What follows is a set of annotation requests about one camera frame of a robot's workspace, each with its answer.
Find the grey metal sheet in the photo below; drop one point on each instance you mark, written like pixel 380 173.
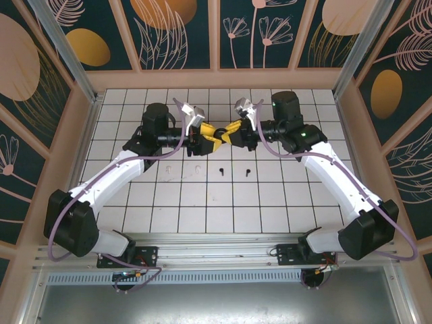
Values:
pixel 216 303

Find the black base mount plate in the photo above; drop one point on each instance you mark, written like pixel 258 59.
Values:
pixel 148 256
pixel 287 256

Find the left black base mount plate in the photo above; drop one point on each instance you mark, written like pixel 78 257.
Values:
pixel 148 256

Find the left aluminium frame post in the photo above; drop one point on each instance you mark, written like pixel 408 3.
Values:
pixel 62 50

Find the right aluminium frame post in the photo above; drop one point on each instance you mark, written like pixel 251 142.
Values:
pixel 358 50

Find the aluminium frame post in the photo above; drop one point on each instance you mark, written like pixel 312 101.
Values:
pixel 358 50
pixel 62 50

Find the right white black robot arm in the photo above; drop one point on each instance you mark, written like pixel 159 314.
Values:
pixel 334 182

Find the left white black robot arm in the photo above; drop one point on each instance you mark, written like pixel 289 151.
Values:
pixel 111 175

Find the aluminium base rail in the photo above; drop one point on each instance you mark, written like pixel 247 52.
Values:
pixel 216 251

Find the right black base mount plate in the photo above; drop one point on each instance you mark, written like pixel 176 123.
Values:
pixel 287 256

